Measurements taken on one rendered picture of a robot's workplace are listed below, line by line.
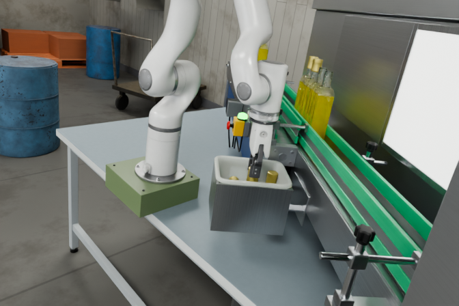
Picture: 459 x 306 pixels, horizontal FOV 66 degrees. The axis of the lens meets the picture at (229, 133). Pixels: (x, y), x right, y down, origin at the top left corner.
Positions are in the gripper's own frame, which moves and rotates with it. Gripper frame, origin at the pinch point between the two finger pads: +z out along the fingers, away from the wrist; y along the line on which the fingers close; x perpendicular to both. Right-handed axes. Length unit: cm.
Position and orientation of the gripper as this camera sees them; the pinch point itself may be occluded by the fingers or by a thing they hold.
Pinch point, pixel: (254, 168)
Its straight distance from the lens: 106.4
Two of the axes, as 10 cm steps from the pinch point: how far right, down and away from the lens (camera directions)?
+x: -9.9, -1.1, -0.9
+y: -0.5, -3.5, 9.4
